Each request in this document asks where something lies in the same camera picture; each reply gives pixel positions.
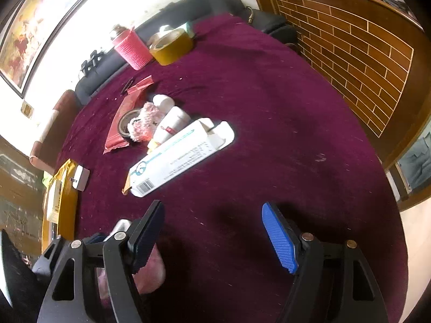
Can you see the black plastic gadget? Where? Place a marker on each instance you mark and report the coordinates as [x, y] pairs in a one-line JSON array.
[[95, 56], [87, 67]]

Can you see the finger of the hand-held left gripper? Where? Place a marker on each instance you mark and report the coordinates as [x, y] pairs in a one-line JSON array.
[[42, 264]]

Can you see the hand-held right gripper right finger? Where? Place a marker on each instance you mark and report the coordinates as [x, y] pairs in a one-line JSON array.
[[279, 239]]

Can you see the white plastic item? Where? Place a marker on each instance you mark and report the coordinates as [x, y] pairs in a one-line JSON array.
[[165, 28]]

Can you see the clear cartoon zip pouch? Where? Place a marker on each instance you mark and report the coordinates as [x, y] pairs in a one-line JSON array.
[[151, 276]]

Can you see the small teal box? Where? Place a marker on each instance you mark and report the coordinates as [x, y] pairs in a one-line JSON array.
[[189, 28]]

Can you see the pink knit-covered bottle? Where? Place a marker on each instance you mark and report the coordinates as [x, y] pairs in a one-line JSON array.
[[133, 50]]

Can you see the yellow tape roll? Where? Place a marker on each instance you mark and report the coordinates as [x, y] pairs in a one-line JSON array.
[[171, 52]]

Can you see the small white jar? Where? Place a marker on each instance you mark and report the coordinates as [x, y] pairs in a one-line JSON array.
[[163, 102]]

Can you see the yellow cardboard tray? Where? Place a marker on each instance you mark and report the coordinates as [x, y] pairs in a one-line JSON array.
[[67, 208]]

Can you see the white charger plug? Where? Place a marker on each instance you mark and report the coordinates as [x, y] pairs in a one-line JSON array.
[[81, 178]]

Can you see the dark cloth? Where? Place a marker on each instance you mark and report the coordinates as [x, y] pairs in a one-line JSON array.
[[16, 276]]

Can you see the brown armchair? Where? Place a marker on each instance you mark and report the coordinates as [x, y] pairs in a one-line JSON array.
[[54, 131]]

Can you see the green cloth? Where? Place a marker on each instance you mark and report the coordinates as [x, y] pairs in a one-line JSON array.
[[47, 179]]

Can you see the long white cardboard box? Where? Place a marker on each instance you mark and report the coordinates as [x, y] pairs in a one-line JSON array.
[[178, 156]]

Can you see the black tape roll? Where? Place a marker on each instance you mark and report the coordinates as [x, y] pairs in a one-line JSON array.
[[122, 126]]

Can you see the small framed wall plaque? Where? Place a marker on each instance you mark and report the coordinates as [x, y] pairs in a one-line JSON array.
[[27, 109]]

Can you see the white bottle orange cap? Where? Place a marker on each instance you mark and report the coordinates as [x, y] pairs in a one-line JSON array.
[[173, 121]]

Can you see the black leather sofa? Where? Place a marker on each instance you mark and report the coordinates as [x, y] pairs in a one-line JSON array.
[[215, 0]]

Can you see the framed landscape picture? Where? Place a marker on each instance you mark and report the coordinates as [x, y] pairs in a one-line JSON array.
[[417, 161]]

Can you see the red foil packet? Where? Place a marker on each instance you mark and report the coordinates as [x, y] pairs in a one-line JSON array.
[[116, 138]]

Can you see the wooden brick-pattern counter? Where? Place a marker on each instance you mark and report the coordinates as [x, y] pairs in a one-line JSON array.
[[353, 50]]

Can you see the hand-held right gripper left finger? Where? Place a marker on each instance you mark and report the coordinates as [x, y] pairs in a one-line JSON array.
[[148, 235]]

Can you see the wooden glass-panel door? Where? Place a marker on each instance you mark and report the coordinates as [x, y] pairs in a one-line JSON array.
[[16, 191]]

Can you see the framed horse painting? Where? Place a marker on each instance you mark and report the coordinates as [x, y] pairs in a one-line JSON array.
[[30, 33]]

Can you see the small black clip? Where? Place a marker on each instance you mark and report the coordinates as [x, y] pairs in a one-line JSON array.
[[128, 85]]

